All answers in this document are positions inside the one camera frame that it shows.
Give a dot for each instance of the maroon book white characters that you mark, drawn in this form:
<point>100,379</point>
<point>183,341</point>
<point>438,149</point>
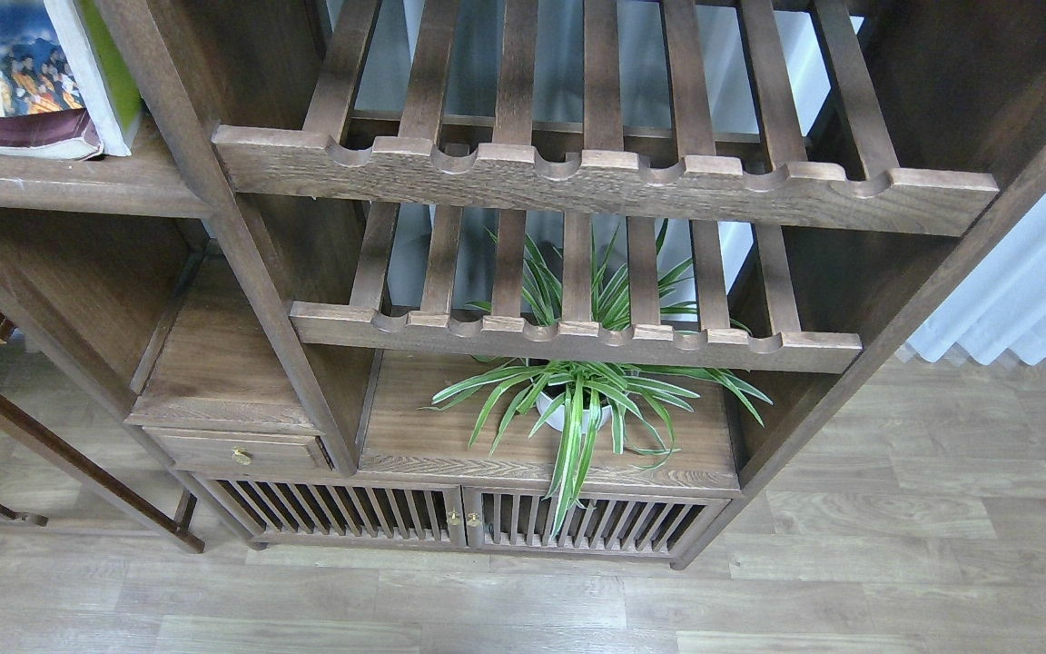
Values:
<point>65,135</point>

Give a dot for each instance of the yellow green book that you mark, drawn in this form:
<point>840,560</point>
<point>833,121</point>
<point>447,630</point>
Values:
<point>109,92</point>

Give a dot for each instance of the dark wooden bookshelf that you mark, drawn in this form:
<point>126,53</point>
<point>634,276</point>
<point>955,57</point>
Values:
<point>326,220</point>

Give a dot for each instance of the white blue 300 book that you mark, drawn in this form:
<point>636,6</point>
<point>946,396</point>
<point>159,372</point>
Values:
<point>35,77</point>

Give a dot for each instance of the white curtain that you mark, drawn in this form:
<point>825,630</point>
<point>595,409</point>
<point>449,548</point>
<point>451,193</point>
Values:
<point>1000,308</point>

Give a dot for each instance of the white plant pot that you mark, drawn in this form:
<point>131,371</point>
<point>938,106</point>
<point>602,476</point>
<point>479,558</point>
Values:
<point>552,408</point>

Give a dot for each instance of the green spider plant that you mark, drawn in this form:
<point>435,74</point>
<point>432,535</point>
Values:
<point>578,397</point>

